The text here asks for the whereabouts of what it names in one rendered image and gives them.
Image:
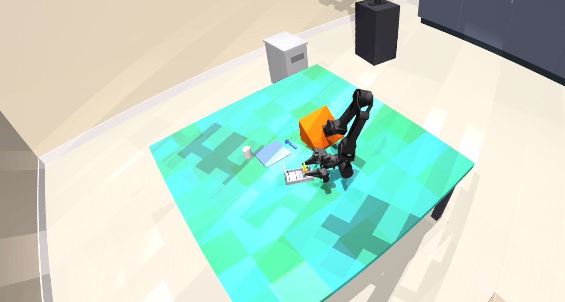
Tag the light blue square mat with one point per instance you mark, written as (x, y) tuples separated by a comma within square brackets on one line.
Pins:
[(272, 153)]

